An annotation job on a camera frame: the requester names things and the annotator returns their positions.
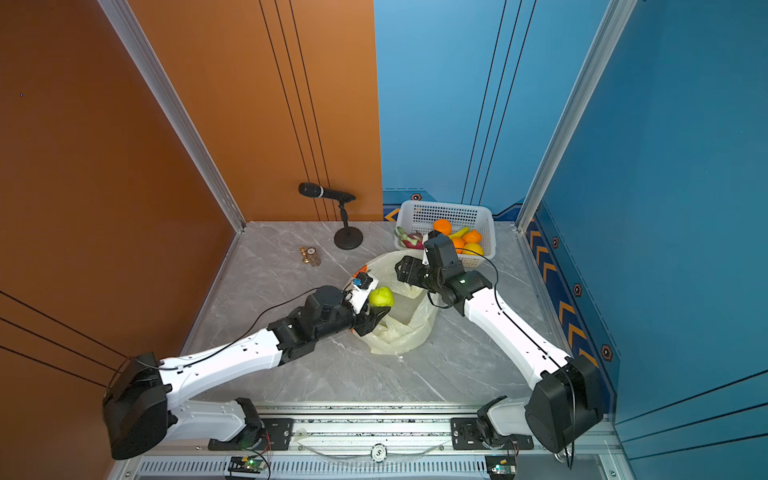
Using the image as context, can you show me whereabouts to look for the light green fruit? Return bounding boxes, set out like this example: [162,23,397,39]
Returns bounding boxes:
[368,286,395,308]

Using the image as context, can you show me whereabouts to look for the yellow lemon fruit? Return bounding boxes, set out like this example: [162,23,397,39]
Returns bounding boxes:
[462,243,485,256]

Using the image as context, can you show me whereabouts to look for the yellowish plastic bag orange print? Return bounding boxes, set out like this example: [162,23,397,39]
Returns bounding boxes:
[354,250,438,355]

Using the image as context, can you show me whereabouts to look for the pink dragon fruit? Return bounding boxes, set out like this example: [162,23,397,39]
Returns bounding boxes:
[394,226,424,250]

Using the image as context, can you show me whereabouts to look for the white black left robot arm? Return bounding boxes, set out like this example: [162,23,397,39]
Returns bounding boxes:
[102,285,394,460]

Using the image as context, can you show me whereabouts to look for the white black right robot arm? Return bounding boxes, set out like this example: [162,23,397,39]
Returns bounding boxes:
[394,231,604,456]

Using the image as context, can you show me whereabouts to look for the yellow banana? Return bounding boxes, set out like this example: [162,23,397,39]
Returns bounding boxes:
[450,227,470,238]

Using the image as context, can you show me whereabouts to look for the white perforated plastic basket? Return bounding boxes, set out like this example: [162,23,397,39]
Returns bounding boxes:
[394,200,496,269]

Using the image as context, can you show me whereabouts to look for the black microphone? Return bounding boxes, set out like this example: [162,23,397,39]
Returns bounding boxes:
[298,182,356,204]

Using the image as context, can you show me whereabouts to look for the green circuit board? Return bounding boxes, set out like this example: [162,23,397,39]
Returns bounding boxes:
[484,455,517,480]
[227,455,270,479]

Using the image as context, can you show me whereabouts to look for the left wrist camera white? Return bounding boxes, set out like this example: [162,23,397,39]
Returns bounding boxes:
[345,270,379,314]

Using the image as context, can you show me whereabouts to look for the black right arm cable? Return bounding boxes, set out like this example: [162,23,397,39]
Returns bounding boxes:
[425,247,577,470]

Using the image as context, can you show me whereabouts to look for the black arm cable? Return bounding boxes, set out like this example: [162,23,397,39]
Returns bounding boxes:
[425,247,577,470]
[104,286,322,397]

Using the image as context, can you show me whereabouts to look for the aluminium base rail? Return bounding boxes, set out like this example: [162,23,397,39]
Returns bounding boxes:
[108,404,634,479]

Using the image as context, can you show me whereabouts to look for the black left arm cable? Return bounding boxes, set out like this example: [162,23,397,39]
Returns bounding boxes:
[104,286,322,397]

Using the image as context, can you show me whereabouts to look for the aluminium corner frame post right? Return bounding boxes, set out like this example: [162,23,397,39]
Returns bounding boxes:
[515,0,637,234]

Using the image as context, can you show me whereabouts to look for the aluminium corner frame post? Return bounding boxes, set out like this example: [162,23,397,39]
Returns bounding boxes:
[98,0,246,235]
[515,0,637,234]

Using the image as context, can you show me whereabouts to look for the aluminium corner frame post left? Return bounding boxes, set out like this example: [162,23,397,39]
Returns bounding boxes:
[98,0,246,235]

